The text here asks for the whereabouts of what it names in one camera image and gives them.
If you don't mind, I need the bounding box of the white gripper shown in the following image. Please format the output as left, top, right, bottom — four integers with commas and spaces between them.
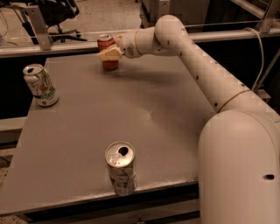
98, 31, 141, 61

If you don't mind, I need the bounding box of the red coke can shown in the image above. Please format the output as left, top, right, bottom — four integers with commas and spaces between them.
97, 33, 119, 71

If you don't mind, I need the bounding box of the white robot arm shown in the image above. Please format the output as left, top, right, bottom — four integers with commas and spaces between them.
99, 15, 280, 224

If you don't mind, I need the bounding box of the white green 7up can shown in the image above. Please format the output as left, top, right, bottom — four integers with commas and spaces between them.
23, 64, 59, 107

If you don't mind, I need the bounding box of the silver redbull can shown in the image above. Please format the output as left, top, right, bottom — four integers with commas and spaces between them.
105, 141, 136, 196

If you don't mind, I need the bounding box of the black office chair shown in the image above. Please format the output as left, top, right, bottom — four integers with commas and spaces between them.
23, 0, 85, 43

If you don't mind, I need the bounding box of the metal railing frame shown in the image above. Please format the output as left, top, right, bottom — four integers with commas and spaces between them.
0, 0, 280, 60

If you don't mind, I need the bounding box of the white cable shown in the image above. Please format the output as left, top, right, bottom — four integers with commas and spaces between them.
243, 27, 265, 92

